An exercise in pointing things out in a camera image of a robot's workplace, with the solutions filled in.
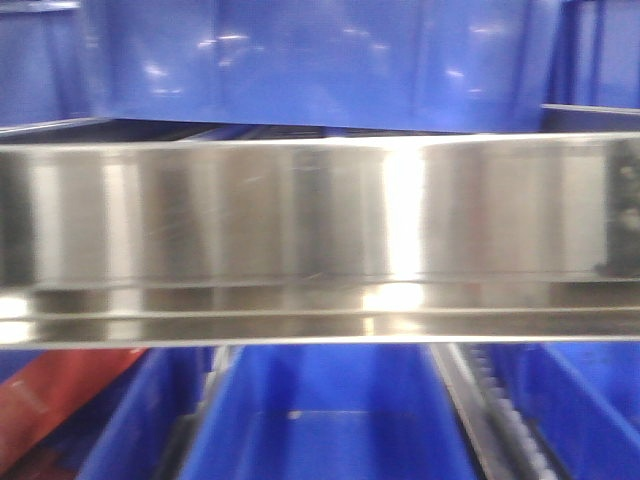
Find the blue bin lower middle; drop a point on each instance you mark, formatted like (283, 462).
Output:
(361, 411)

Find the blue crate upper left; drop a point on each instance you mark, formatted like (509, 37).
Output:
(42, 77)

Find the blue bin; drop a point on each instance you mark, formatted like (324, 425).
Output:
(361, 411)
(582, 397)
(168, 384)

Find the white roller conveyor track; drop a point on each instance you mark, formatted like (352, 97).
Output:
(525, 453)

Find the blue bin lower left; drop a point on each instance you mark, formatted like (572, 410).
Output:
(168, 384)

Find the stainless steel shelf front rail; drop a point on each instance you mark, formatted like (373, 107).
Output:
(479, 238)

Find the red bin lower left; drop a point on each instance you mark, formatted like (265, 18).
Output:
(44, 393)

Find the blue crate upper right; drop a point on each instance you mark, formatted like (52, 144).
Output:
(595, 59)

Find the blue bin lower right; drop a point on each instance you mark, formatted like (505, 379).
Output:
(582, 397)

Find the large blue crate upper middle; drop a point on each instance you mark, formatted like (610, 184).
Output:
(443, 66)

